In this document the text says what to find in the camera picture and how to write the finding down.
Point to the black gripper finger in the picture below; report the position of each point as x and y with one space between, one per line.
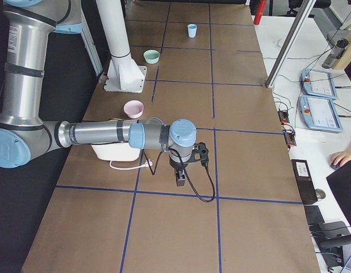
180 178

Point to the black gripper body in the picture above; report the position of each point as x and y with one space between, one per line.
176 166

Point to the light blue plastic cup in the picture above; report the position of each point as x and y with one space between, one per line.
192 30

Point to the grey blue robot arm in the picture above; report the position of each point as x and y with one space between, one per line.
24 136

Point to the person's hand on mouse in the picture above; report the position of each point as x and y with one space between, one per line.
342 157

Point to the white toaster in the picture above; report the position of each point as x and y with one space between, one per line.
119 152

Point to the pink bowl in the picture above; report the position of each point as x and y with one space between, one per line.
134 109

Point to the white pole with base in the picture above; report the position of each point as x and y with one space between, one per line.
123 74

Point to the green bowl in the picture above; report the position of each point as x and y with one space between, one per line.
151 56

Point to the lower small electronics board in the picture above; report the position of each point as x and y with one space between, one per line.
289 136

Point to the small electronics board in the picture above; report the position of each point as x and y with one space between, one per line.
284 117
289 136

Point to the upper small electronics board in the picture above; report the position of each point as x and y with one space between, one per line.
284 117

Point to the black rectangular box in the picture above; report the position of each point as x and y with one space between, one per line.
304 181

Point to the lower teach pendant tablet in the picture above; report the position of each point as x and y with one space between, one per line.
319 113

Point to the teach pendant tablet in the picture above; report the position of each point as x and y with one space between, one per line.
319 113
318 83

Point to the black computer mouse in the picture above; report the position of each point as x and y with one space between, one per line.
335 166

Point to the black laptop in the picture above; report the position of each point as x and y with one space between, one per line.
339 182

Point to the upper teach pendant tablet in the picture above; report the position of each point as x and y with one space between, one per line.
318 83

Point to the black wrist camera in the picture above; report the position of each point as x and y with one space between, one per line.
200 154

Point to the aluminium frame post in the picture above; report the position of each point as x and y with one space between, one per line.
291 37

